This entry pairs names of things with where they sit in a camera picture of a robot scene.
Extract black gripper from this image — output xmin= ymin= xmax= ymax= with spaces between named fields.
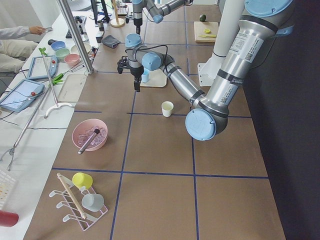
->
xmin=133 ymin=18 xmax=143 ymax=35
xmin=130 ymin=65 xmax=144 ymax=92

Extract blue cup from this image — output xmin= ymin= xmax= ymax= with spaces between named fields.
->
xmin=141 ymin=70 xmax=150 ymax=83

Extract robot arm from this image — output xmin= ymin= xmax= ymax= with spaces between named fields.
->
xmin=122 ymin=0 xmax=295 ymax=141
xmin=131 ymin=0 xmax=193 ymax=35

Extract cream rabbit tray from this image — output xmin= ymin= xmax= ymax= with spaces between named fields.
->
xmin=140 ymin=68 xmax=167 ymax=88

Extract spare cream tray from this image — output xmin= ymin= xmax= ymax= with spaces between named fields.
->
xmin=58 ymin=74 xmax=87 ymax=103

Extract wooden stand round base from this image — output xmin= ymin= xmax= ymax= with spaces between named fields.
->
xmin=109 ymin=0 xmax=125 ymax=28

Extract grey folded cloth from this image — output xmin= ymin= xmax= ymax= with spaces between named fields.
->
xmin=101 ymin=35 xmax=121 ymax=49

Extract cream cup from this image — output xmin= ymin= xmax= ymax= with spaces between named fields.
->
xmin=161 ymin=101 xmax=174 ymax=117

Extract dark green avocado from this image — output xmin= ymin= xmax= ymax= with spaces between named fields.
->
xmin=199 ymin=14 xmax=207 ymax=22

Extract wooden cutting board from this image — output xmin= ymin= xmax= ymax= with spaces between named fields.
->
xmin=193 ymin=21 xmax=219 ymax=43

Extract cream bowl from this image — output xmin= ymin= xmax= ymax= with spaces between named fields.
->
xmin=70 ymin=42 xmax=92 ymax=55

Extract pink bowl on side table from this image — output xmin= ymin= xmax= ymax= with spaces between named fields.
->
xmin=64 ymin=53 xmax=80 ymax=67

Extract yellow lemon slices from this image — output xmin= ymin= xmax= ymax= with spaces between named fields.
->
xmin=203 ymin=28 xmax=211 ymax=34

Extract pink bowl with ice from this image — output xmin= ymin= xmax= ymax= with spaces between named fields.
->
xmin=72 ymin=118 xmax=108 ymax=152

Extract yellow-green plastic knife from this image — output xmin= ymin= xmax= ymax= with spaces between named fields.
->
xmin=198 ymin=34 xmax=217 ymax=38

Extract green bowl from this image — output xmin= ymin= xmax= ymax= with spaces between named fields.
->
xmin=55 ymin=48 xmax=70 ymax=61

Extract long metal reacher grabber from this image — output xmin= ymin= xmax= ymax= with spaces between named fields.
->
xmin=0 ymin=47 xmax=73 ymax=172

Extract blue bowl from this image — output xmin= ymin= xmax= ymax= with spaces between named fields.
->
xmin=51 ymin=41 xmax=66 ymax=52

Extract far teach pendant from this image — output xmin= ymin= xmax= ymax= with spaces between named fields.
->
xmin=27 ymin=55 xmax=58 ymax=81

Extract teach pendant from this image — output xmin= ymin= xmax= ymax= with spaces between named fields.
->
xmin=27 ymin=55 xmax=58 ymax=81
xmin=0 ymin=79 xmax=45 ymax=113

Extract yellow cup on rack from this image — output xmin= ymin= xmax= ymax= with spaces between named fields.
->
xmin=72 ymin=172 xmax=93 ymax=189

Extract near teach pendant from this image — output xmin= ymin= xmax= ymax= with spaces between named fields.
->
xmin=0 ymin=79 xmax=45 ymax=113

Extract seated person grey hoodie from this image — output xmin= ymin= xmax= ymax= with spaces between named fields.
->
xmin=0 ymin=26 xmax=47 ymax=73

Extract grey cup on rack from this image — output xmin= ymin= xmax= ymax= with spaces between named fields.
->
xmin=81 ymin=193 xmax=104 ymax=212

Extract wooden rolling pin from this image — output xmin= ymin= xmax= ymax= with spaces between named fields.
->
xmin=56 ymin=172 xmax=88 ymax=220

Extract white perforated basket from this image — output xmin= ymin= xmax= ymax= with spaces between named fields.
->
xmin=0 ymin=166 xmax=18 ymax=211

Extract red cylinder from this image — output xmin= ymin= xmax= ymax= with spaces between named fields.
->
xmin=0 ymin=210 xmax=19 ymax=227

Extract aluminium frame post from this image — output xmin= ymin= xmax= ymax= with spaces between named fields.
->
xmin=57 ymin=0 xmax=94 ymax=75

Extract white camera pole base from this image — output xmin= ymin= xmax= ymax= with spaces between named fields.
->
xmin=197 ymin=0 xmax=245 ymax=87

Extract white wire cup rack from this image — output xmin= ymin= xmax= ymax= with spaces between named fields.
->
xmin=48 ymin=187 xmax=109 ymax=231

